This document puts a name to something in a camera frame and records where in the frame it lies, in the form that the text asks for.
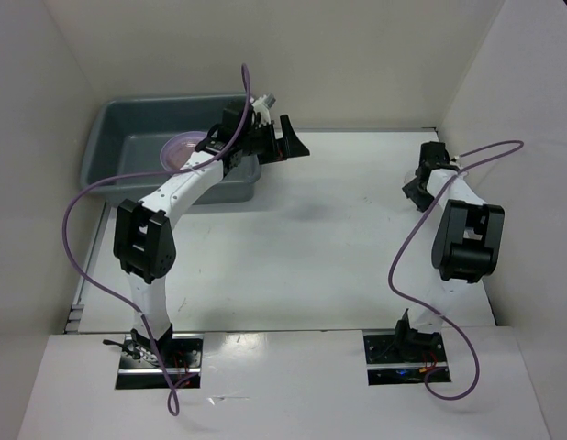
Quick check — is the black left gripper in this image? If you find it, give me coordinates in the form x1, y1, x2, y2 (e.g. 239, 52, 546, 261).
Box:
239, 115, 309, 165

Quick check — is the brown translucent square plate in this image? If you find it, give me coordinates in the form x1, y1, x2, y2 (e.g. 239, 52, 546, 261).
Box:
165, 141, 195, 170

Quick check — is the purple plastic plate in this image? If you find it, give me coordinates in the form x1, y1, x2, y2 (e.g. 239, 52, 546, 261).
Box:
160, 131, 206, 171

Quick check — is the clear bowl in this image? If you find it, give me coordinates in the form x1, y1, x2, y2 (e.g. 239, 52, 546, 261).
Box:
403, 170, 419, 189

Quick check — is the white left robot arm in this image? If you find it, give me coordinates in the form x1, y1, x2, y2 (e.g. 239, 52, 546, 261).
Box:
113, 102, 310, 367

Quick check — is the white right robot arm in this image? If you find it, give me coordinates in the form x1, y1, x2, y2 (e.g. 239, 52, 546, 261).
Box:
392, 141, 505, 360

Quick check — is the grey plastic bin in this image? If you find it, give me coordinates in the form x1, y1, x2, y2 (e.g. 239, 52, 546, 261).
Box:
80, 93, 244, 207

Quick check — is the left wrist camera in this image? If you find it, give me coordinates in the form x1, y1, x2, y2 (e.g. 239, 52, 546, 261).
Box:
250, 93, 276, 127

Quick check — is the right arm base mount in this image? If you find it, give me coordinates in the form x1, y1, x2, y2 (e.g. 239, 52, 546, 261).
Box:
363, 310, 451, 386

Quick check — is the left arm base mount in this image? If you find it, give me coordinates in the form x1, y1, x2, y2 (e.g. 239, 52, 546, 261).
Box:
103, 333, 204, 391

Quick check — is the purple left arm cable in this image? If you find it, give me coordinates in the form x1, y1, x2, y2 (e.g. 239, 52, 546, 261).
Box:
62, 62, 255, 416

